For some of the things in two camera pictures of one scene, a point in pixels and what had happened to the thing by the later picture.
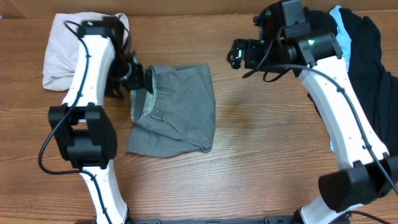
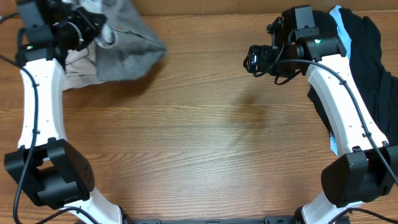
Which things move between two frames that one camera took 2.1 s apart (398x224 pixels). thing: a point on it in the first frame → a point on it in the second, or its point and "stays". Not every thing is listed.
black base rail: (270, 220) stays
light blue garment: (344, 39) stays
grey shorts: (178, 117) → (127, 46)
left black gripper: (137, 80) → (84, 18)
